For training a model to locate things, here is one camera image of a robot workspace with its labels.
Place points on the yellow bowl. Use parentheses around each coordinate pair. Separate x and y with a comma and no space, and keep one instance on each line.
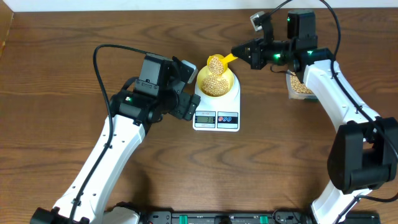
(204,72)

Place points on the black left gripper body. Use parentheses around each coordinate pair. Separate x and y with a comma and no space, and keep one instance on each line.
(180,105)

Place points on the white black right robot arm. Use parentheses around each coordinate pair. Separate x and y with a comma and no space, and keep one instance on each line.
(363,156)

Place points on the brown cardboard panel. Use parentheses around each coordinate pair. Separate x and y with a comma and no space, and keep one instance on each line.
(6,17)

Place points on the clear plastic container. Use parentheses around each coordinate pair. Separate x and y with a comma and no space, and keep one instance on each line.
(297,96)

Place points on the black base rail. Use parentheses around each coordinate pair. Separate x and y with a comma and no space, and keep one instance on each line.
(284,217)

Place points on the soybeans pile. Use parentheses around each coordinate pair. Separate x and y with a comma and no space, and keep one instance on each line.
(298,86)

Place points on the yellow measuring scoop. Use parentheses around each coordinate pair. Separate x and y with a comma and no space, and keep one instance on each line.
(225,60)

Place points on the white digital kitchen scale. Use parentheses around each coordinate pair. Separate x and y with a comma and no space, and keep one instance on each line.
(218,113)

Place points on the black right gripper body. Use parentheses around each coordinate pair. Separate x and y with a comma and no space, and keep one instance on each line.
(275,52)

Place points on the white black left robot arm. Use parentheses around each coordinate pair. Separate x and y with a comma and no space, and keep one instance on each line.
(141,102)

